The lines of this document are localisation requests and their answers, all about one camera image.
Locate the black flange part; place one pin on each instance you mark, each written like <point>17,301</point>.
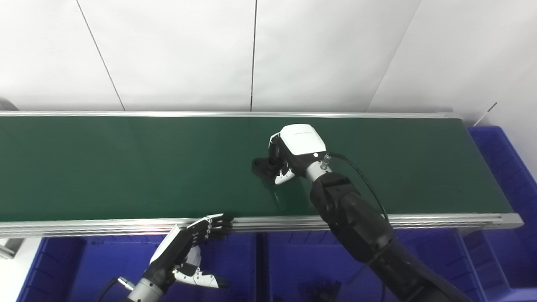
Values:
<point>263,165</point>

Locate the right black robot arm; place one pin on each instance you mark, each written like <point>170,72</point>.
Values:
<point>361,226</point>

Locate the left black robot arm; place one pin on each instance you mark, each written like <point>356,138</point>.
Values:
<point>142,291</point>

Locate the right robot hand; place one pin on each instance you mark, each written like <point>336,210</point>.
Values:
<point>300,144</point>

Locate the thin white rod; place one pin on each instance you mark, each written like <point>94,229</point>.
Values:
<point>485,114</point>

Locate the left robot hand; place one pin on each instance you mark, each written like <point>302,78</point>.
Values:
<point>174,251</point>

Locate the green conveyor belt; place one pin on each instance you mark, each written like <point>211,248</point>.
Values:
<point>126,227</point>
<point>126,167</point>

